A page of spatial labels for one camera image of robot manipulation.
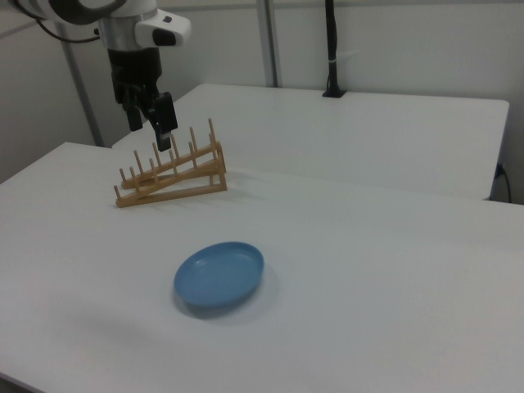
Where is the blue plastic plate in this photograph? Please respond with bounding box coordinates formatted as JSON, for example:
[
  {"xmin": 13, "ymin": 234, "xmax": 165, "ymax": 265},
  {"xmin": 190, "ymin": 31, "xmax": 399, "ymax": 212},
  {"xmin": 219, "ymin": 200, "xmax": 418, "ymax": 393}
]
[{"xmin": 173, "ymin": 241, "xmax": 266, "ymax": 309}]

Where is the wooden plate rack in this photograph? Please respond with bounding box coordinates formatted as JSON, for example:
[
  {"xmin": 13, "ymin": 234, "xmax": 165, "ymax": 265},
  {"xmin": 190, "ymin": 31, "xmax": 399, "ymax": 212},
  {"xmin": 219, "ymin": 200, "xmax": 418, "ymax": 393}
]
[{"xmin": 113, "ymin": 118, "xmax": 228, "ymax": 210}]

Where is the black cable with blue plug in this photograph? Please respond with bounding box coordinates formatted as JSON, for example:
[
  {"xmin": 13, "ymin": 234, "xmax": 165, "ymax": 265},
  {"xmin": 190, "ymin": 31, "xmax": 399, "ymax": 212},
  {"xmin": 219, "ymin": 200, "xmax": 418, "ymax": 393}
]
[{"xmin": 493, "ymin": 163, "xmax": 513, "ymax": 204}]

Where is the grey partition frame post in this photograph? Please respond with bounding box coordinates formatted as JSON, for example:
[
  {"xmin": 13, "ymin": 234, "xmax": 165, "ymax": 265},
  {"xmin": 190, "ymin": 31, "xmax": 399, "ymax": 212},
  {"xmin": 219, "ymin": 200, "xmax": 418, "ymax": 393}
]
[
  {"xmin": 256, "ymin": 0, "xmax": 284, "ymax": 88},
  {"xmin": 52, "ymin": 20, "xmax": 103, "ymax": 147}
]

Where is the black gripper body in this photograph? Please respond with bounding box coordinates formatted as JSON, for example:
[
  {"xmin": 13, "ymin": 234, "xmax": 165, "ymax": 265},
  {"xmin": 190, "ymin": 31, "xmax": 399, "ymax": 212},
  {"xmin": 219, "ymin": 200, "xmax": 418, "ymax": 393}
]
[{"xmin": 106, "ymin": 47, "xmax": 164, "ymax": 108}]

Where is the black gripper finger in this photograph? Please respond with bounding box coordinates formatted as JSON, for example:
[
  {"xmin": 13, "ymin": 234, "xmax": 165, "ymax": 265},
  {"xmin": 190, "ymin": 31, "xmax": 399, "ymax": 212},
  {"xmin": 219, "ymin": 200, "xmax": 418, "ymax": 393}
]
[
  {"xmin": 145, "ymin": 91, "xmax": 179, "ymax": 153},
  {"xmin": 125, "ymin": 92, "xmax": 144, "ymax": 133}
]

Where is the black camera pole with clamp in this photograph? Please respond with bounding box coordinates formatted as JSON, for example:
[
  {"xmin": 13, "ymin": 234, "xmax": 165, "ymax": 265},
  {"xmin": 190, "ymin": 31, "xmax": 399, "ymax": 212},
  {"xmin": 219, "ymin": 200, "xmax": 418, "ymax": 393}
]
[{"xmin": 322, "ymin": 0, "xmax": 348, "ymax": 99}]

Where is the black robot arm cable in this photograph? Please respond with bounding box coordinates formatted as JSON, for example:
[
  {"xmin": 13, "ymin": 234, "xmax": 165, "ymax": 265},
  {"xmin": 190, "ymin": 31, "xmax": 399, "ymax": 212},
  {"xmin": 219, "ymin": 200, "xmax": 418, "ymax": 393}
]
[{"xmin": 14, "ymin": 0, "xmax": 102, "ymax": 44}]

